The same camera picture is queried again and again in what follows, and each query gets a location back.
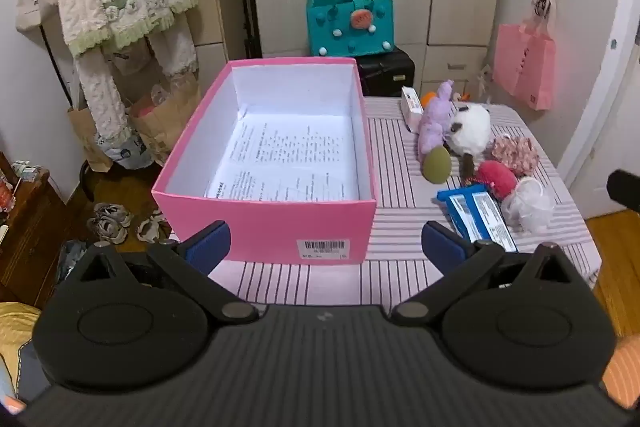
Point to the pink cardboard box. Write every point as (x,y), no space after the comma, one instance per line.
(260,227)

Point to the brown paper bag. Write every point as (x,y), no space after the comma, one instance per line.
(165,122)
(90,142)

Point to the pink shopping bag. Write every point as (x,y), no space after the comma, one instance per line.
(530,62)

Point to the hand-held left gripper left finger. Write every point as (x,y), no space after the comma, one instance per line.
(210,243)

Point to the orange makeup sponge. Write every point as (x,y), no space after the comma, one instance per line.
(428,98)

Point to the white fluffy plush toy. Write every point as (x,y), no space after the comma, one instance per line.
(472,127)

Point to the floral fabric scrunchie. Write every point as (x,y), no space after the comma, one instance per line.
(515,154)

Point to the yellow blanket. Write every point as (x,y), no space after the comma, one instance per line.
(15,327)

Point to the orange cloth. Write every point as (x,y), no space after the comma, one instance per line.
(625,367)

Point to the printed paper sheet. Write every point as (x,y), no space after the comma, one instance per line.
(285,157)

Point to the pink fluffy puff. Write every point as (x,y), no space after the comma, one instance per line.
(495,179)

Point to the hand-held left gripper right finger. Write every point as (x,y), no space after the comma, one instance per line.
(441,247)

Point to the white printed plastic bag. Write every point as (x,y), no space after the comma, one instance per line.
(125,154)

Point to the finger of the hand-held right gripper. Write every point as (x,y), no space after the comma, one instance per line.
(625,192)

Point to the brown wooden cabinet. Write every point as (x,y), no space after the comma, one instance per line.
(35,232)

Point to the striped tablecloth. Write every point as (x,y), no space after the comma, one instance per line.
(400,187)

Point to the white mesh bath puff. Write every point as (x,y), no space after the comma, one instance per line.
(527,207)

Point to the purple plush toy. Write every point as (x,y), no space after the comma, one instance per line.
(432,122)

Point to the white tissue pack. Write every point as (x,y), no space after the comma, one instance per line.
(411,107)

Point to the blue flat packet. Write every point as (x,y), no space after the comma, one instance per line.
(492,217)
(457,212)

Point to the black coat rack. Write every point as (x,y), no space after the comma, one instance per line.
(87,182)

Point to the teal felt tote bag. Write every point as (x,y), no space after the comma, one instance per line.
(340,32)

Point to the black suitcase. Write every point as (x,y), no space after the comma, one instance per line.
(385,72)

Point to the green makeup sponge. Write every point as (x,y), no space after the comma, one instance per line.
(436,164)

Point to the grey sneaker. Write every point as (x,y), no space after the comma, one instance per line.
(152,227)
(107,232)
(112,212)

